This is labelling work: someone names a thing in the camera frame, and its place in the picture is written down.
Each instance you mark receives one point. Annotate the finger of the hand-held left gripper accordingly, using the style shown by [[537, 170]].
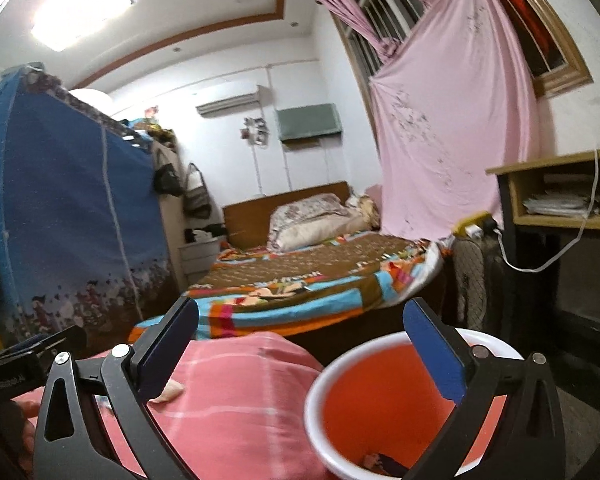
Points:
[[65, 340]]

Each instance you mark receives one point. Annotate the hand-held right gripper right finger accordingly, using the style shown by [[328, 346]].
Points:
[[435, 357]]

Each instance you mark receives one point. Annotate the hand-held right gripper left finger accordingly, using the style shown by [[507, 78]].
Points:
[[170, 347]]

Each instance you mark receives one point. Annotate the red basin with white rim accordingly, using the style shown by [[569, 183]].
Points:
[[380, 410]]

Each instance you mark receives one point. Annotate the dark wrapper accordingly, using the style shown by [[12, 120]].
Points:
[[382, 462]]

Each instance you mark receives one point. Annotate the person's left hand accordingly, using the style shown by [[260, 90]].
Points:
[[24, 432]]

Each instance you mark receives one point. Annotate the brown patterned bag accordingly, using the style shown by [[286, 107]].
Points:
[[475, 280]]

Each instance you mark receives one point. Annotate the white nightstand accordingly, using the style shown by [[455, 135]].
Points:
[[200, 260]]

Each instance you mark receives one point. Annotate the pink checked cloth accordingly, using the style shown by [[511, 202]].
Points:
[[245, 410]]

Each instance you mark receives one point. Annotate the black items with tissue box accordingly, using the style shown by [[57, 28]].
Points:
[[205, 234]]

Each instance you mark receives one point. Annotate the beige wooden cabinet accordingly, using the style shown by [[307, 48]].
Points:
[[172, 225]]

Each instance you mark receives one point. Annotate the white charger plug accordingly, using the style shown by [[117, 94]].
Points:
[[475, 231]]

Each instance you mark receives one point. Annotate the bed with colourful blanket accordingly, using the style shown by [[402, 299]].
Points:
[[290, 280]]

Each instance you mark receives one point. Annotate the blue printed fabric wardrobe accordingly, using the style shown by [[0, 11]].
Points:
[[70, 200]]

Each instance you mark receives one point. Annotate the yellow power strip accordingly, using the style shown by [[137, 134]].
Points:
[[472, 221]]

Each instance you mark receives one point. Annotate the wooden bed headboard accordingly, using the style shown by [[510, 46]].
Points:
[[247, 220]]

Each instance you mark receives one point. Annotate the hanging dark handbag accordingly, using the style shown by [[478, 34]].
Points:
[[197, 192]]

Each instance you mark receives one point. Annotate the yellowish crumpled fabric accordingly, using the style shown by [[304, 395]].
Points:
[[364, 207]]

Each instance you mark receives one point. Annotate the beige pillow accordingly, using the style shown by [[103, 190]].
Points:
[[325, 230]]

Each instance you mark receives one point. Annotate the black handbag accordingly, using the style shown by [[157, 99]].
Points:
[[167, 177]]

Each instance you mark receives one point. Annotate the pink pillow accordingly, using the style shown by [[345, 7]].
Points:
[[375, 195]]

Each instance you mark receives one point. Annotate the floral pillow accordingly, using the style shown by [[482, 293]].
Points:
[[305, 210]]

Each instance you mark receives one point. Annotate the stack of papers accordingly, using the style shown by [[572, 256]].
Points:
[[555, 205]]

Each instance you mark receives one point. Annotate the colourful clutter pile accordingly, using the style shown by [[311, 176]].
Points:
[[152, 127]]

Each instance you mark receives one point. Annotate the wooden desk with shelf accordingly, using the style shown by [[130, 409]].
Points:
[[555, 162]]

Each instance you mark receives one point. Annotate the white round object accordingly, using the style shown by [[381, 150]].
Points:
[[91, 100]]

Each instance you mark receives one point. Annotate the pink hanging sheet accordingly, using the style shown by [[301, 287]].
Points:
[[455, 110]]

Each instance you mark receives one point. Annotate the ceiling light panel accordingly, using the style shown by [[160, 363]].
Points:
[[80, 5]]

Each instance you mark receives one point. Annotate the pink curtain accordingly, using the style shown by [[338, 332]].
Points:
[[355, 10]]

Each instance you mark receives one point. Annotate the red hanging cloth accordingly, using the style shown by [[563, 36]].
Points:
[[520, 0]]

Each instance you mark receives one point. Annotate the wall photos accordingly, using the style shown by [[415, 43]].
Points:
[[255, 131]]

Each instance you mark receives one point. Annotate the white wall air conditioner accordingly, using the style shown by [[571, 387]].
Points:
[[227, 101]]

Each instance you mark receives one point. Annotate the green covered wall unit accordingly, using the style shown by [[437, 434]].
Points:
[[307, 121]]

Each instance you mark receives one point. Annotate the barred window with wooden frame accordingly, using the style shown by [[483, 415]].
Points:
[[570, 67]]

